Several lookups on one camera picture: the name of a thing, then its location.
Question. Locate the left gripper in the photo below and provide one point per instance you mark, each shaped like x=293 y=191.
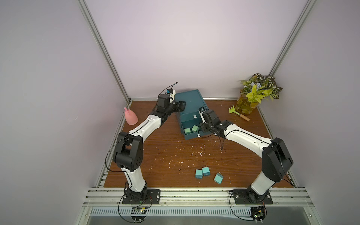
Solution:
x=181 y=108

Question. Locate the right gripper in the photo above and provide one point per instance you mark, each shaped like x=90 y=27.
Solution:
x=206 y=125

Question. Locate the green plug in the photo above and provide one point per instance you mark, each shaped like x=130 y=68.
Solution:
x=194 y=129
x=187 y=131

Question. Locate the teal drawer cabinet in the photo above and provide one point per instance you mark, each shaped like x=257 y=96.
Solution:
x=191 y=116

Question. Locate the teal plug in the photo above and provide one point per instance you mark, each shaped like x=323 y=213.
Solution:
x=199 y=174
x=206 y=171
x=218 y=178

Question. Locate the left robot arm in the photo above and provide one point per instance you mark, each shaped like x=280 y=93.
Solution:
x=128 y=153

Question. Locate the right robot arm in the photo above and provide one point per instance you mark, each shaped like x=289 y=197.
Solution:
x=276 y=159

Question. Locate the green toy rake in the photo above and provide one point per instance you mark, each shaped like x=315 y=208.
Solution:
x=233 y=111

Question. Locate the pink spray bottle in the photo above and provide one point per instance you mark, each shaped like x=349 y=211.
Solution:
x=130 y=117

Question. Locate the artificial plant in vase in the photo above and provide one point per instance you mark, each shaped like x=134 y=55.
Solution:
x=255 y=90

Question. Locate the right electronics board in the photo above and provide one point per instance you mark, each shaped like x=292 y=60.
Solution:
x=258 y=214

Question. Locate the electronics board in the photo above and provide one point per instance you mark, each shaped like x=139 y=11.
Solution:
x=258 y=214
x=138 y=214

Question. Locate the left electronics board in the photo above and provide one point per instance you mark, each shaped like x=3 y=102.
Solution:
x=138 y=214

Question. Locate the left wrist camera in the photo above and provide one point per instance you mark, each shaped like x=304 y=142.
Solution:
x=171 y=93

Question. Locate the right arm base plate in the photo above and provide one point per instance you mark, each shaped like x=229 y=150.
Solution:
x=248 y=197

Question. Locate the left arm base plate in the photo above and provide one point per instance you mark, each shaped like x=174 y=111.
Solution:
x=147 y=196

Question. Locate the aluminium front rail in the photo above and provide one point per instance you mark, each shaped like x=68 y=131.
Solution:
x=276 y=197

